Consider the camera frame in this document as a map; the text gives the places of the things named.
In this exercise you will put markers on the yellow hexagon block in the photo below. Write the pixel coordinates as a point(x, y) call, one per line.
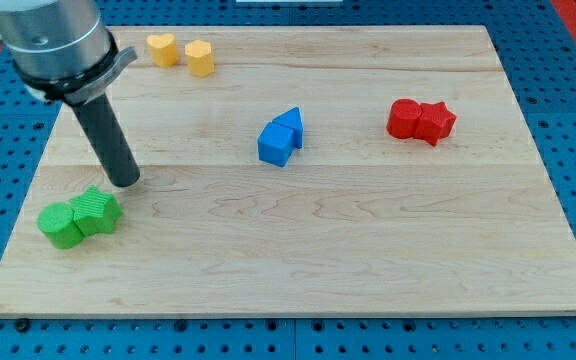
point(199, 57)

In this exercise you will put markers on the red star block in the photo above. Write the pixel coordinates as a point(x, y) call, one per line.
point(435, 123)

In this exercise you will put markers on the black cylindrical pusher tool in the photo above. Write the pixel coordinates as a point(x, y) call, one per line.
point(107, 139)

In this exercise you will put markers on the wooden board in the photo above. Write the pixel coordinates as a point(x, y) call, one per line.
point(357, 224)

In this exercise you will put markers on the red cylinder block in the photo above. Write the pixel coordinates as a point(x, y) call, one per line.
point(403, 118)

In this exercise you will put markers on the blue triangle block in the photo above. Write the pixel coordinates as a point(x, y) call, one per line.
point(292, 119)

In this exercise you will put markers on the green cylinder block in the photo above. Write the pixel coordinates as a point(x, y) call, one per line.
point(56, 222)

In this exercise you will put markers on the green star block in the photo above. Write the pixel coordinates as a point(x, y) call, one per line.
point(95, 211)

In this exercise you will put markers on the yellow heart block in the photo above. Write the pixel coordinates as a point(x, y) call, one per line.
point(163, 49)

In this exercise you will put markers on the blue cube block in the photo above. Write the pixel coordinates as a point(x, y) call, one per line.
point(275, 144)

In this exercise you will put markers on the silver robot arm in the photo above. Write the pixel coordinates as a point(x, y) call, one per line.
point(62, 49)

